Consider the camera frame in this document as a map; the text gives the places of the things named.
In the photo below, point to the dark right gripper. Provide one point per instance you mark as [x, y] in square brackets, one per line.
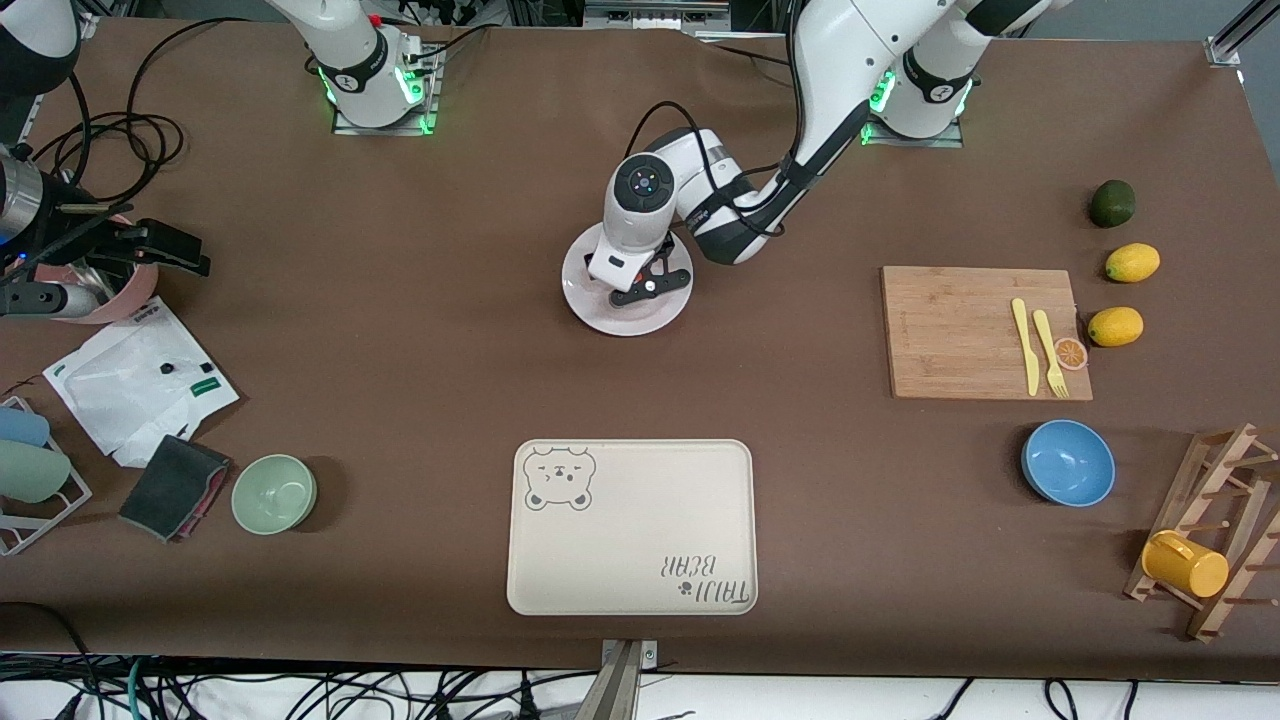
[88, 243]

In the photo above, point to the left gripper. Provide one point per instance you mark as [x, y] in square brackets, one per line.
[588, 260]

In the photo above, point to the white round plate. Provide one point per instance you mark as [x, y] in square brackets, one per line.
[640, 320]

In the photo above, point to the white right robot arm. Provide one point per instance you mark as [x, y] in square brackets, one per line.
[350, 50]

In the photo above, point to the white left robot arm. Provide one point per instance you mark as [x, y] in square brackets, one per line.
[840, 60]

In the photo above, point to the pink bowl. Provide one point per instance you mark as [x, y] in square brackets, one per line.
[125, 300]

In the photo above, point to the white plastic pouch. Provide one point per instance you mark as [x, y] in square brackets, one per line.
[125, 385]

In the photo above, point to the light blue cup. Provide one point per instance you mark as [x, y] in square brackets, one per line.
[20, 427]

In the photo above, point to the dark grey folded cloth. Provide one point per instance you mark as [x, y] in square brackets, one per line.
[173, 487]

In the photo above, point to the pale green cup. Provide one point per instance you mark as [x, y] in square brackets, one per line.
[30, 472]

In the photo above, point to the pale green bowl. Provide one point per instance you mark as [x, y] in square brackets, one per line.
[274, 493]

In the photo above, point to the cream tray with bear print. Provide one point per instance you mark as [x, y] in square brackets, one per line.
[632, 540]

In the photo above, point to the bamboo cutting board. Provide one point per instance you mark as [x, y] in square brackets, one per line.
[950, 330]

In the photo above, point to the yellow plastic knife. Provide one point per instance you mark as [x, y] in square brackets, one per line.
[1025, 346]

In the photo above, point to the yellow plastic fork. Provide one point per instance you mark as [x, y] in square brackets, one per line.
[1047, 345]

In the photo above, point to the toy orange slice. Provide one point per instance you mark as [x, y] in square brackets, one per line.
[1071, 353]

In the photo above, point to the blue bowl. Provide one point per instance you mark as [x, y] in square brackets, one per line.
[1068, 462]

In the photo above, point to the dark green avocado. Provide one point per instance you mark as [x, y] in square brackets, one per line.
[1112, 203]

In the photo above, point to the yellow lemon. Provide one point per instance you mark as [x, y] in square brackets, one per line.
[1115, 326]
[1132, 262]

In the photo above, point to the wooden cup rack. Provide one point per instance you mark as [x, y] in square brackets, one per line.
[1215, 470]

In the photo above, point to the yellow cup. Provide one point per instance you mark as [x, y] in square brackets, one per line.
[1185, 565]

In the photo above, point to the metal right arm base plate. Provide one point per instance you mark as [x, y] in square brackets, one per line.
[430, 110]

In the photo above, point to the grey metal frame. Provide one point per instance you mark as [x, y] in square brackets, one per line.
[655, 12]

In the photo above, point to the aluminium profile post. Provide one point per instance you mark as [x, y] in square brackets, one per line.
[1225, 40]

